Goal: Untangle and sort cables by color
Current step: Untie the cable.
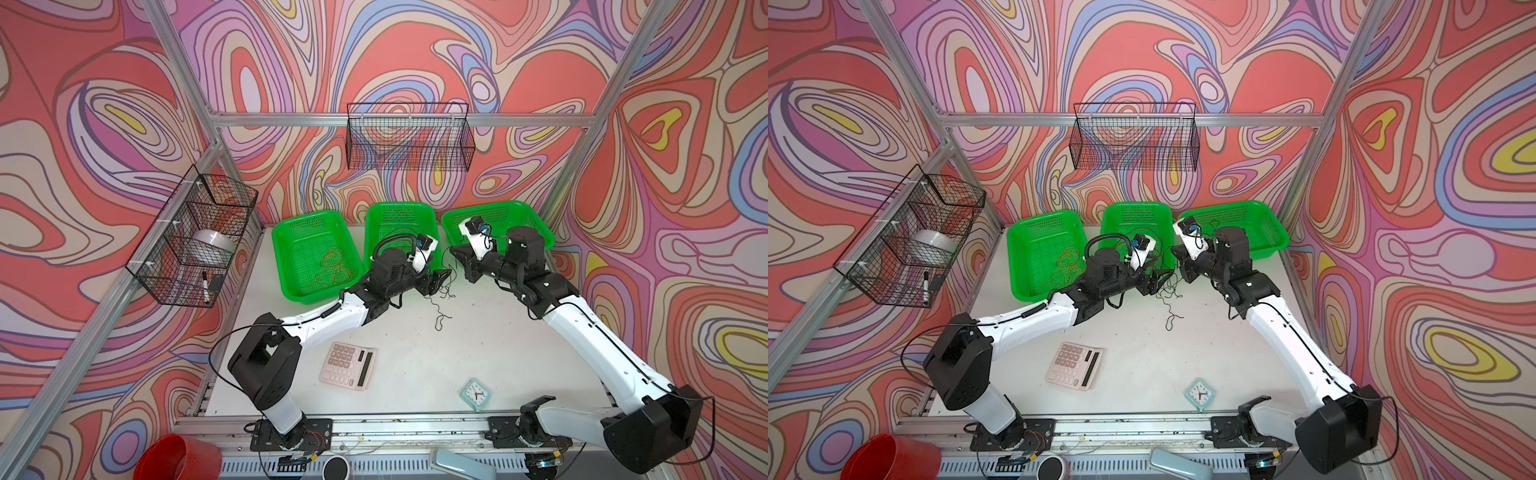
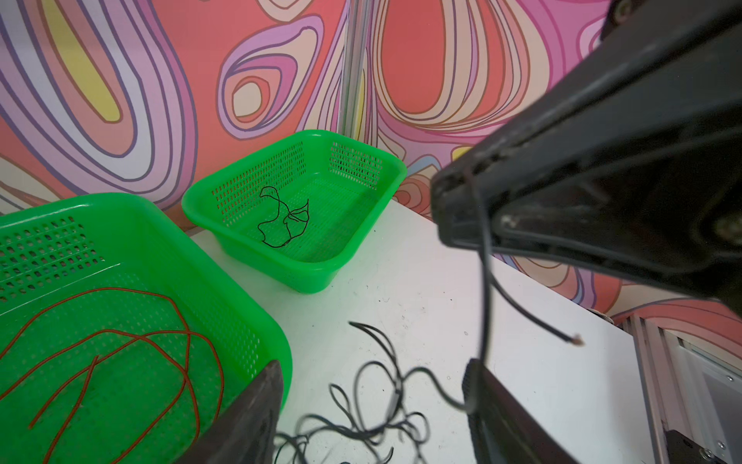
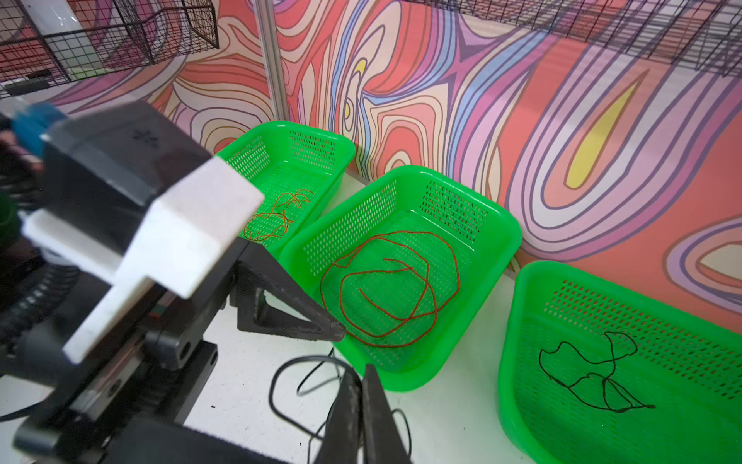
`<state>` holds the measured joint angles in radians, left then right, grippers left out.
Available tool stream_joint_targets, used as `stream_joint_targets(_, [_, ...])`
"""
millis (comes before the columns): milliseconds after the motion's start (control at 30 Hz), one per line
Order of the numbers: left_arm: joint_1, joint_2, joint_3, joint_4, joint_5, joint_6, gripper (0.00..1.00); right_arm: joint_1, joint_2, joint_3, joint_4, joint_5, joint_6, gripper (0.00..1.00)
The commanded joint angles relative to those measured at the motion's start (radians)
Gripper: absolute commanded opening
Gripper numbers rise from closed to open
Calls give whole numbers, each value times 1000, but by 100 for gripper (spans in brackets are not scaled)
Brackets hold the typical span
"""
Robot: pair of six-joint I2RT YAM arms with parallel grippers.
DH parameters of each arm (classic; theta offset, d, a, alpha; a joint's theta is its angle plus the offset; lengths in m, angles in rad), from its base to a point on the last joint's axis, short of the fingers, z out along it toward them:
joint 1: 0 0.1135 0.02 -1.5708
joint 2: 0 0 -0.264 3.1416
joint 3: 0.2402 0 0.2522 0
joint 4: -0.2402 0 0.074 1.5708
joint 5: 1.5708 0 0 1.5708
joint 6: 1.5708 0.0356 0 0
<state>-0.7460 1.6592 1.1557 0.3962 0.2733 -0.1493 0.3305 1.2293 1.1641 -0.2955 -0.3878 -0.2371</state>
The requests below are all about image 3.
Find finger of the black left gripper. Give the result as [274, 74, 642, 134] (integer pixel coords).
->
[230, 240, 347, 342]

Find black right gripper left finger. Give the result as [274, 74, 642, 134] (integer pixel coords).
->
[314, 370, 362, 464]

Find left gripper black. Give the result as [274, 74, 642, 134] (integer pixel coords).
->
[11, 238, 247, 463]

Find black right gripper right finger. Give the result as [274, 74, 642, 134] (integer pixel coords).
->
[361, 365, 412, 464]

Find black cable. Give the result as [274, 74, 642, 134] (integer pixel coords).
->
[537, 329, 657, 414]
[267, 347, 414, 464]

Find orange cable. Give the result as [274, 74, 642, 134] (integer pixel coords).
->
[242, 188, 317, 243]

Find red cable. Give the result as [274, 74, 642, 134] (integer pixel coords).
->
[320, 230, 462, 349]

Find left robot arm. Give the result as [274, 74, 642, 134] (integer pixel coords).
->
[1, 157, 346, 463]

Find left green plastic basket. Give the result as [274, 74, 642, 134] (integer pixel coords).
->
[218, 122, 356, 257]

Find green plastic basket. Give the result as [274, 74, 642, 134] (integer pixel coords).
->
[498, 261, 741, 463]
[279, 166, 523, 392]
[218, 122, 356, 257]

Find middle green plastic basket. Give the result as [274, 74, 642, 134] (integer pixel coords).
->
[279, 166, 523, 392]

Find right green plastic basket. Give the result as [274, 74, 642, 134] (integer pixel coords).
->
[498, 261, 741, 463]

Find black marker pen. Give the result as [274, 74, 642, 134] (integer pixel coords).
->
[1, 70, 52, 97]

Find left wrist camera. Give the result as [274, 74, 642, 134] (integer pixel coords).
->
[11, 102, 265, 363]

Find black wire wall basket left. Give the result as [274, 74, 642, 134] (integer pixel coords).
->
[1, 1, 220, 88]

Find black wire wall basket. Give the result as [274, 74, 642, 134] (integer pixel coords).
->
[1, 1, 220, 88]
[414, 0, 741, 78]

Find black wire wall basket back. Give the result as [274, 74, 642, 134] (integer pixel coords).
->
[414, 0, 741, 78]

